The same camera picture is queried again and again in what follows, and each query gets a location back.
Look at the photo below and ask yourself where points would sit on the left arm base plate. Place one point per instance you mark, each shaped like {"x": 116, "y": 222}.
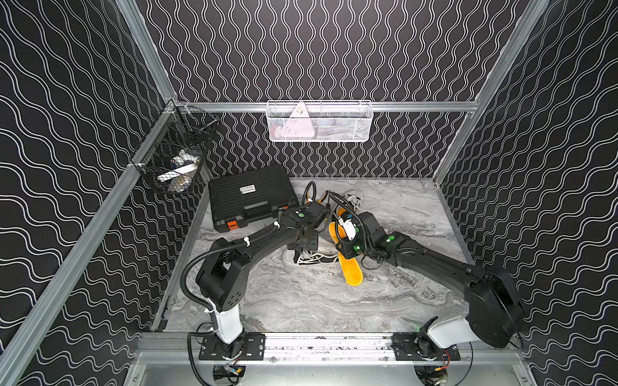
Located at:
{"x": 232, "y": 346}

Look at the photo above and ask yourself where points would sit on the black wire wall basket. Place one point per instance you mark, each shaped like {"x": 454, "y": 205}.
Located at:
{"x": 188, "y": 128}

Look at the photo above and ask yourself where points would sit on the aluminium front rail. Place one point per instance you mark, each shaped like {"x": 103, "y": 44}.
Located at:
{"x": 272, "y": 349}

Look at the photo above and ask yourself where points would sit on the black plastic tool case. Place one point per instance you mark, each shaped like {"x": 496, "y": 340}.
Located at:
{"x": 238, "y": 200}

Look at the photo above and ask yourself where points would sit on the yellow insole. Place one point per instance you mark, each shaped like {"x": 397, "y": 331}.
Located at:
{"x": 345, "y": 234}

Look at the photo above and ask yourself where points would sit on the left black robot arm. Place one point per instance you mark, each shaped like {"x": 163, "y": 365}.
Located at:
{"x": 224, "y": 275}

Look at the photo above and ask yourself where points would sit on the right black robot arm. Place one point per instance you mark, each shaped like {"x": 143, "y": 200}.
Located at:
{"x": 495, "y": 309}

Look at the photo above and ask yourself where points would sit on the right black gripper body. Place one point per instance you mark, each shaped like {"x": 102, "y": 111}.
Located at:
{"x": 351, "y": 248}

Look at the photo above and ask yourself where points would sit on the white items in black basket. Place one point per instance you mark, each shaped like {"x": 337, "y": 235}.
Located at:
{"x": 183, "y": 169}

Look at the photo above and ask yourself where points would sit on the white wire wall basket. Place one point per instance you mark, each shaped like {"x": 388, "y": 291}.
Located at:
{"x": 334, "y": 121}

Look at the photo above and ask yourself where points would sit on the yellow handled pliers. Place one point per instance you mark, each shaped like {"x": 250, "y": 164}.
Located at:
{"x": 311, "y": 195}

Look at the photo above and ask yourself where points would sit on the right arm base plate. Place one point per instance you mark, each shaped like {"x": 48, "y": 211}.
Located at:
{"x": 408, "y": 347}

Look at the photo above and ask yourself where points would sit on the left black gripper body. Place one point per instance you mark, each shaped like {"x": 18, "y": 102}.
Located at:
{"x": 306, "y": 236}

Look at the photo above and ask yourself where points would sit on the pink triangular card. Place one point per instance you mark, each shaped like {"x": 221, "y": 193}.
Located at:
{"x": 299, "y": 125}

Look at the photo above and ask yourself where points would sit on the black white sneaker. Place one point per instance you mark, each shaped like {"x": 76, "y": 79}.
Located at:
{"x": 349, "y": 201}
{"x": 326, "y": 254}

